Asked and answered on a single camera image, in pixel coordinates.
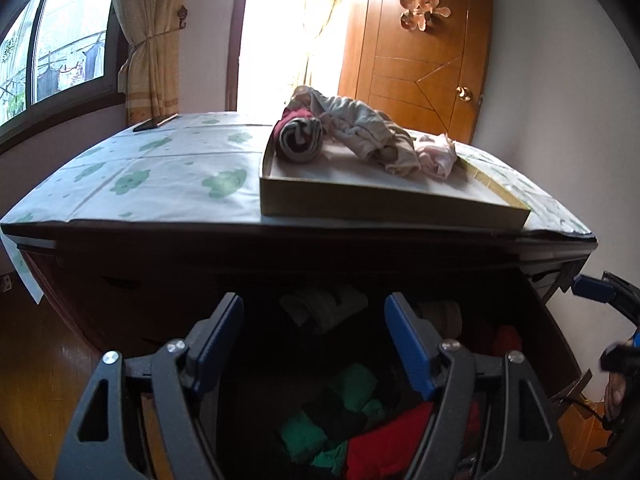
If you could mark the wooden door frame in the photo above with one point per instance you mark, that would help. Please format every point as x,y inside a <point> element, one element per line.
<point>240,35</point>

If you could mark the pale pink underwear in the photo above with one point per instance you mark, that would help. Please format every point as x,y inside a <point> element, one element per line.
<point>437,157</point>

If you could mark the sheer yellow curtain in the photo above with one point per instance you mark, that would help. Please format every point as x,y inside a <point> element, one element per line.
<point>320,20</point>

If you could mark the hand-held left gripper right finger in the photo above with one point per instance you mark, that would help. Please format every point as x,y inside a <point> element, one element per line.
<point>406,345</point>

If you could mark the cardboard tray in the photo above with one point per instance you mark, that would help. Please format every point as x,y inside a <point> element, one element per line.
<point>350,185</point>

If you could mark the gold paper door decoration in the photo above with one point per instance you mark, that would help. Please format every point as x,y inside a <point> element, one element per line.
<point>425,5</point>

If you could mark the wooden door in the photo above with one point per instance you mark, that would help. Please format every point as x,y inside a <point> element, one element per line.
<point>400,70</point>

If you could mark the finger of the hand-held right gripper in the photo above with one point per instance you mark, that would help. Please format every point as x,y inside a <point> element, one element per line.
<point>617,357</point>
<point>592,287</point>

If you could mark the green and black underwear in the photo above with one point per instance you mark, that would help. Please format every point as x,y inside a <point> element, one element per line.
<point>350,385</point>

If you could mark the curtain wall hook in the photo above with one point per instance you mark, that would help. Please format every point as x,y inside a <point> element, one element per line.
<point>183,15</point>

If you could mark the white grey underwear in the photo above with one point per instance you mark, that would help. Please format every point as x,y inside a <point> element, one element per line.
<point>320,307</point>

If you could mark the brass door knob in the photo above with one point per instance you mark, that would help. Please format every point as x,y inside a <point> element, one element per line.
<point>465,93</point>

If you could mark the white green-print dresser cover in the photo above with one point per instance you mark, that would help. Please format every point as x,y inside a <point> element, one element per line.
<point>175,170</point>

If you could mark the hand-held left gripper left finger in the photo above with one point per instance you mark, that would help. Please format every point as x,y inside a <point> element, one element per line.
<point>220,340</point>

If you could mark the yellow tied curtain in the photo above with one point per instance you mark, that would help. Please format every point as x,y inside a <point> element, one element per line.
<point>150,60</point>

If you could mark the bright red underwear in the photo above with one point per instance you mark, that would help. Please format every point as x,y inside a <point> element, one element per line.
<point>507,340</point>

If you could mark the large red underwear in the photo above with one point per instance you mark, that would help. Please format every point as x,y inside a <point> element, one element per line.
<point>390,440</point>

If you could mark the window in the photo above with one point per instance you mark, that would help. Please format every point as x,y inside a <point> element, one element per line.
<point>55,35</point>

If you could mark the wooden dresser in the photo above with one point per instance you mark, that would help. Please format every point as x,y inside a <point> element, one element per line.
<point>75,300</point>

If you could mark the grey beige underwear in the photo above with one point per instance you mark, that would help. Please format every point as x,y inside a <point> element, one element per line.
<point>350,110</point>

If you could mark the striped sock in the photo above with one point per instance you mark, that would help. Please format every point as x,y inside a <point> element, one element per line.
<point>300,137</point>

